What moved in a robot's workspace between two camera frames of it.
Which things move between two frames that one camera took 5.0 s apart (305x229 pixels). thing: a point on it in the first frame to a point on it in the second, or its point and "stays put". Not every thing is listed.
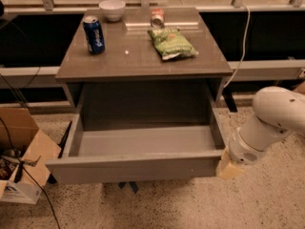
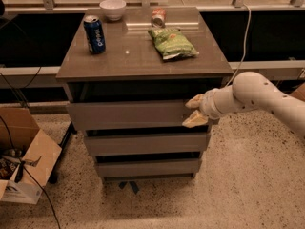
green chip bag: (171, 42) stays put
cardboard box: (27, 156) stays put
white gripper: (242, 152) to (209, 104)
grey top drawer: (138, 154) to (132, 112)
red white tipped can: (157, 18) stays put
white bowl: (112, 9) stays put
